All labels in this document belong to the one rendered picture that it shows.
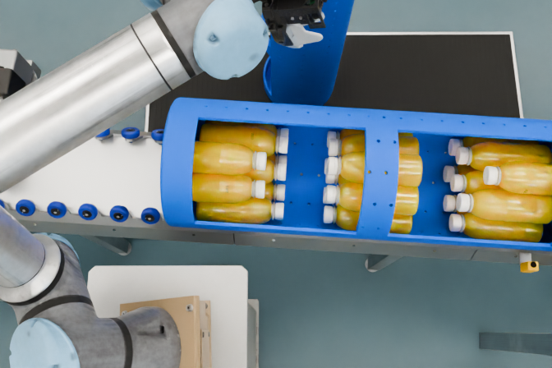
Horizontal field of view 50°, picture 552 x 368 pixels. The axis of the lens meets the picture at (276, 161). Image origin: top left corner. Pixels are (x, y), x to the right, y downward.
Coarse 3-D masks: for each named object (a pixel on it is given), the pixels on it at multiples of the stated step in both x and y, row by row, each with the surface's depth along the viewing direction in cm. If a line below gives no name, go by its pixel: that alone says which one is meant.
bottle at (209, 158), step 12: (204, 144) 124; (216, 144) 124; (228, 144) 124; (204, 156) 122; (216, 156) 122; (228, 156) 122; (240, 156) 122; (252, 156) 124; (204, 168) 123; (216, 168) 123; (228, 168) 123; (240, 168) 123
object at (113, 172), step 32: (64, 160) 148; (96, 160) 148; (128, 160) 148; (160, 160) 148; (32, 192) 146; (64, 192) 146; (96, 192) 146; (128, 192) 146; (32, 224) 149; (64, 224) 148; (416, 256) 151; (448, 256) 149; (480, 256) 148; (512, 256) 147; (544, 256) 146
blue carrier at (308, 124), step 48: (192, 144) 117; (288, 144) 143; (384, 144) 117; (432, 144) 141; (288, 192) 143; (384, 192) 116; (432, 192) 143; (384, 240) 127; (432, 240) 124; (480, 240) 124
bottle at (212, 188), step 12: (192, 180) 126; (204, 180) 125; (216, 180) 125; (228, 180) 125; (240, 180) 126; (192, 192) 125; (204, 192) 125; (216, 192) 125; (228, 192) 125; (240, 192) 125; (252, 192) 127
